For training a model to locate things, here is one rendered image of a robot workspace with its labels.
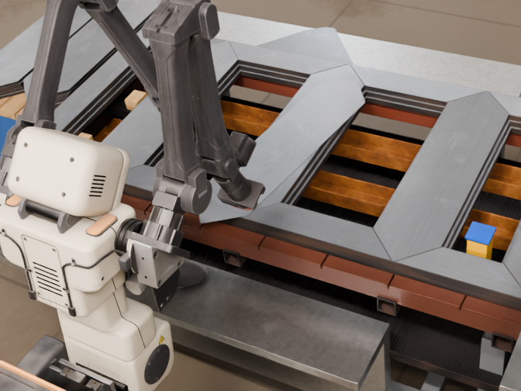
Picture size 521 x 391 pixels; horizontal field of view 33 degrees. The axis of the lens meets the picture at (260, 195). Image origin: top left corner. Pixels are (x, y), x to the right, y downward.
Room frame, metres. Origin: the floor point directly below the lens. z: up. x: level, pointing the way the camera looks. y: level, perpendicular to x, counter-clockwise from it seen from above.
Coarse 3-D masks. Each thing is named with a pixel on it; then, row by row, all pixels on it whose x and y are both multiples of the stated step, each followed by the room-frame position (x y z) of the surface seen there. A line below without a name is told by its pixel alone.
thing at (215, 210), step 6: (210, 204) 1.77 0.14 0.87; (216, 204) 1.77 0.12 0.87; (222, 204) 1.76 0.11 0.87; (210, 210) 1.75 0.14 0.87; (216, 210) 1.74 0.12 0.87; (222, 210) 1.74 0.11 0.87; (228, 210) 1.74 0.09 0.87; (234, 210) 1.73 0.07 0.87; (210, 216) 1.72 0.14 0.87; (216, 216) 1.72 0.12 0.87; (222, 216) 1.72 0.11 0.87; (228, 216) 1.71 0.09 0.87; (234, 216) 1.71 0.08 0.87; (240, 216) 1.70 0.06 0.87
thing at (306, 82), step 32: (256, 64) 2.41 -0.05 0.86; (384, 96) 2.16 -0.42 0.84; (416, 96) 2.11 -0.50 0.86; (64, 128) 2.22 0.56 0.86; (512, 128) 1.93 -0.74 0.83; (160, 160) 2.04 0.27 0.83; (320, 160) 1.92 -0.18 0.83; (128, 192) 1.91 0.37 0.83; (288, 192) 1.78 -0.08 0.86; (480, 192) 1.70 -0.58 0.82; (256, 224) 1.68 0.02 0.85; (352, 256) 1.53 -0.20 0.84; (448, 288) 1.39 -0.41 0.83; (480, 288) 1.34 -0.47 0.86
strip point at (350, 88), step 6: (324, 84) 2.24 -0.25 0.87; (330, 84) 2.23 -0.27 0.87; (336, 84) 2.23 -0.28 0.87; (342, 84) 2.22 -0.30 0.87; (348, 84) 2.22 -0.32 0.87; (354, 84) 2.21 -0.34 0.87; (330, 90) 2.20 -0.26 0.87; (336, 90) 2.20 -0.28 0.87; (342, 90) 2.19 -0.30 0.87; (348, 90) 2.19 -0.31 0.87; (354, 90) 2.18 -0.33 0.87; (360, 90) 2.18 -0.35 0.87; (348, 96) 2.16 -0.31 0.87; (354, 96) 2.15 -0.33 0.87; (360, 96) 2.15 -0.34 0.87
